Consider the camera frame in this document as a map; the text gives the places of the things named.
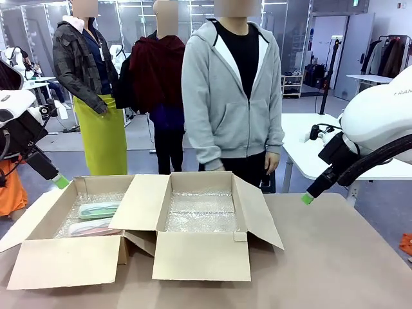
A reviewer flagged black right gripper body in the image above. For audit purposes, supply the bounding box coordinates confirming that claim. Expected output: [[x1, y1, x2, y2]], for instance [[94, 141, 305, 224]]
[[317, 131, 362, 172]]

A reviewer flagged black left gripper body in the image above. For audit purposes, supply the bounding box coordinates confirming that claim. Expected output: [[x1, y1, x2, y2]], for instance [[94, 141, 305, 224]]
[[0, 111, 50, 159]]

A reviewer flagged mint green glasses case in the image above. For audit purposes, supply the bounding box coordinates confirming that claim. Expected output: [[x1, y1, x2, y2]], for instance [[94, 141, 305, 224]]
[[78, 201, 122, 221]]

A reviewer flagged pink glasses case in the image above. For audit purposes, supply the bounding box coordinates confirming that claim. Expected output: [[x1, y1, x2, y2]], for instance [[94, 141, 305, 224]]
[[68, 218, 125, 238]]

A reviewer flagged plain cardboard box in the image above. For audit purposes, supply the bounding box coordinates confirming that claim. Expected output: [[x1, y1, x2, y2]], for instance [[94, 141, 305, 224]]
[[0, 174, 136, 290]]

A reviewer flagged cardboard box with notch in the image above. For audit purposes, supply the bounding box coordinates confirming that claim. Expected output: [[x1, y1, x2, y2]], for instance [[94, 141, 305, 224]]
[[108, 171, 285, 281]]

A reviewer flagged person's right forearm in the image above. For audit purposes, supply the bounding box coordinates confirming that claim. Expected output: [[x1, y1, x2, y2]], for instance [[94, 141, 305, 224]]
[[194, 106, 223, 171]]

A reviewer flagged person's left forearm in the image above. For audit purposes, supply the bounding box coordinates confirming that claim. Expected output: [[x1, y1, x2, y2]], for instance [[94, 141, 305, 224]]
[[257, 106, 285, 156]]

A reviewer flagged person's left hand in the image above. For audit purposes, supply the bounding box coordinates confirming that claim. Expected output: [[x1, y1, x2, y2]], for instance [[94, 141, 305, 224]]
[[264, 152, 281, 176]]

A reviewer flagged person's right hand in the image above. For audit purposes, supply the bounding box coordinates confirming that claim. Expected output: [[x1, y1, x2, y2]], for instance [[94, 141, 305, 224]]
[[208, 156, 227, 173]]

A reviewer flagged large white table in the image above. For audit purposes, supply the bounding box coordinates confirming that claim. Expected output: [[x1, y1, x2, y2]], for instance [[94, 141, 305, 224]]
[[281, 112, 375, 207]]

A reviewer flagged orange cloth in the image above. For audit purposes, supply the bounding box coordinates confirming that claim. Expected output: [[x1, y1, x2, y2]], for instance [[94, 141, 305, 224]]
[[0, 157, 28, 218]]

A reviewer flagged seated person in background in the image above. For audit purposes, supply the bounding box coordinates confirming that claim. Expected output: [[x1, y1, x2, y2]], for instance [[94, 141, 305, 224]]
[[21, 55, 71, 111]]

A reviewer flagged figure with yellow skirt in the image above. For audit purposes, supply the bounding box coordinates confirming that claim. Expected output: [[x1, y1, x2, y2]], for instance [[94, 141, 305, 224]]
[[53, 0, 129, 176]]

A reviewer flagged black tripod stand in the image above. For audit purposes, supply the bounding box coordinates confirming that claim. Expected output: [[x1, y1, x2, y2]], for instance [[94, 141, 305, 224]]
[[314, 35, 342, 116]]

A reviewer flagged small white background table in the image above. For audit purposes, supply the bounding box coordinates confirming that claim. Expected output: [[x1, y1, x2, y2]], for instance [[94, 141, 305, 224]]
[[346, 73, 395, 88]]

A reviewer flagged low shoe rack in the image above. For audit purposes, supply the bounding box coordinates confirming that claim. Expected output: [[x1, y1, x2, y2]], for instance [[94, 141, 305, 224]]
[[281, 73, 305, 99]]

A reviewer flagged small orange item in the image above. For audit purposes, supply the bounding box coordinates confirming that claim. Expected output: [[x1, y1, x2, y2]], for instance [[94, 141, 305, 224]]
[[398, 233, 412, 256]]

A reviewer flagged clothes rack with garments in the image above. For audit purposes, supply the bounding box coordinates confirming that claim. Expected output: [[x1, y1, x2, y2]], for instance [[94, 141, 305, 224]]
[[360, 33, 412, 79]]

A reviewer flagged black bag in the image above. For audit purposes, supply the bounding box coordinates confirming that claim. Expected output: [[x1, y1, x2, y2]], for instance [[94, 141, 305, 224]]
[[115, 54, 136, 110]]

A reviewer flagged person in grey hoodie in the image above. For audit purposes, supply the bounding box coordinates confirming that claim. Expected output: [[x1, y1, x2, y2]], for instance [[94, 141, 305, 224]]
[[182, 0, 285, 194]]

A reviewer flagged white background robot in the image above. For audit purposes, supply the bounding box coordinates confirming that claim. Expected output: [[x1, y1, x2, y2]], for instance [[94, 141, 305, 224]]
[[109, 44, 127, 72]]

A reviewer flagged figure in dark red top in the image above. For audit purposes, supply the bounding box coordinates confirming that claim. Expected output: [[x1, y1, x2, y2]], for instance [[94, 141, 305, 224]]
[[120, 0, 187, 176]]

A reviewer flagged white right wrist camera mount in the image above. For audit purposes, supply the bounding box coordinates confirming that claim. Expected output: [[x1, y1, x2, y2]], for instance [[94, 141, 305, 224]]
[[301, 124, 342, 144]]

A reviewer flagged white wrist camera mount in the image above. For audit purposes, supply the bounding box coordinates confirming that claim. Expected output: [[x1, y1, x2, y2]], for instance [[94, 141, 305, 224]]
[[301, 124, 342, 144], [27, 98, 61, 125]]

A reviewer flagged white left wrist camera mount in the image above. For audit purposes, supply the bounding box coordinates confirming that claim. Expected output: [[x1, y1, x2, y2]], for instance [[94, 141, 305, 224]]
[[27, 98, 61, 125]]

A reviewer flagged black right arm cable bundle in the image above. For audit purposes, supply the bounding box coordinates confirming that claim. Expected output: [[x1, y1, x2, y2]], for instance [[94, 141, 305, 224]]
[[337, 133, 412, 188]]

